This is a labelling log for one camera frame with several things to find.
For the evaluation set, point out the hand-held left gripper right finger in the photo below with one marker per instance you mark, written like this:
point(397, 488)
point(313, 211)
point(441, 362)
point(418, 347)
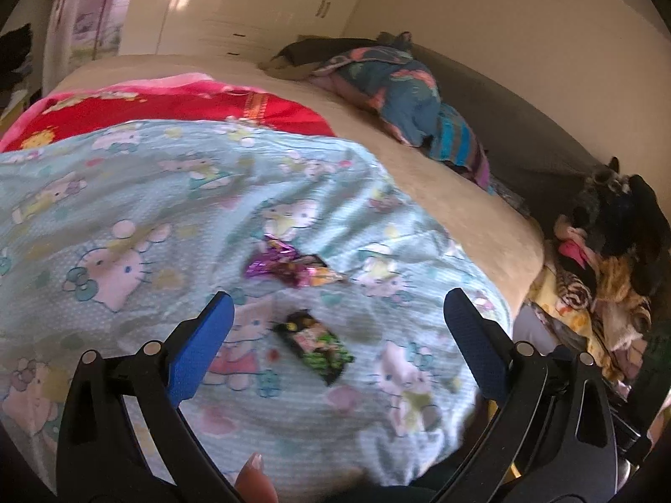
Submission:
point(474, 348)

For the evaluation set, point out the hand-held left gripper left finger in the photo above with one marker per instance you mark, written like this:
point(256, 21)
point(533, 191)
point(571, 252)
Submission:
point(202, 348)

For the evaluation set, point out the black green wrapper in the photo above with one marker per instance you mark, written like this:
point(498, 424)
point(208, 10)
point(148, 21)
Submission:
point(314, 348)

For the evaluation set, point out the person's left hand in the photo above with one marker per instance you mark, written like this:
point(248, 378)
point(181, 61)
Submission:
point(257, 482)

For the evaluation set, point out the purple shiny wrapper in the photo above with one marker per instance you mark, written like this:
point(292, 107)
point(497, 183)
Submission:
point(272, 264)

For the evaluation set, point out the beige white cloth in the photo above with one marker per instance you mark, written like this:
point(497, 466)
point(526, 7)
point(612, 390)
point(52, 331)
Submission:
point(626, 325)

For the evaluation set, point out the zebra striped cloth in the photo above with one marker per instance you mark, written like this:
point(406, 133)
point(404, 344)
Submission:
point(575, 291)

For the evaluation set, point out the brown orange wrapper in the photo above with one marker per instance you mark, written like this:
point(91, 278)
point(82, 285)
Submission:
point(317, 272)

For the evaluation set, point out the pink cloth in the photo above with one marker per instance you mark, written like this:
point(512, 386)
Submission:
point(574, 251)

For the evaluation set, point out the beige bed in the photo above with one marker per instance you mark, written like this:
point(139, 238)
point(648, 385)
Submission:
point(445, 204)

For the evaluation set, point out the dark patterned cloth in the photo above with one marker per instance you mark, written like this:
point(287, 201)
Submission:
point(508, 196)

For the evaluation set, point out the mustard knit garment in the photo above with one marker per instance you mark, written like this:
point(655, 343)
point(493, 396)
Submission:
point(618, 278)

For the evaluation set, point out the light blue cartoon blanket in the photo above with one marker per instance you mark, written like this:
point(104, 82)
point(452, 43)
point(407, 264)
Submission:
point(157, 194)

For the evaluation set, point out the striped knit cloth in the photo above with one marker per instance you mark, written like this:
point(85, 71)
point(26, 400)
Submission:
point(456, 141)

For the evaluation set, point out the heap of clothes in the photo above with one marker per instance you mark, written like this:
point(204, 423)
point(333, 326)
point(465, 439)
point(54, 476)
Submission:
point(639, 220)

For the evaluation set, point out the red pink blanket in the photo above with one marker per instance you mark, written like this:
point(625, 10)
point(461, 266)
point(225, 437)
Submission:
point(173, 115)

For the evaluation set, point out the blue floral garment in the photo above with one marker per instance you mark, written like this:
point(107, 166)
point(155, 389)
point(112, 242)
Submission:
point(403, 94)

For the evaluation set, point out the dark olive garment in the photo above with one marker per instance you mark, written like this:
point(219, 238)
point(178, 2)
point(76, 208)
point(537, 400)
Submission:
point(299, 55)

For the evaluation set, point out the cream wardrobe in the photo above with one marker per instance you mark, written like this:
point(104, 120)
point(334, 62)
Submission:
point(220, 5)

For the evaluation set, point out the dark hanging clothes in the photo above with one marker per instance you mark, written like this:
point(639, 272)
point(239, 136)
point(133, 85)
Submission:
point(15, 52)

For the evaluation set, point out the lilac printed curtain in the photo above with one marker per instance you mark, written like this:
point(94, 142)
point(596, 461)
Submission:
point(89, 10)

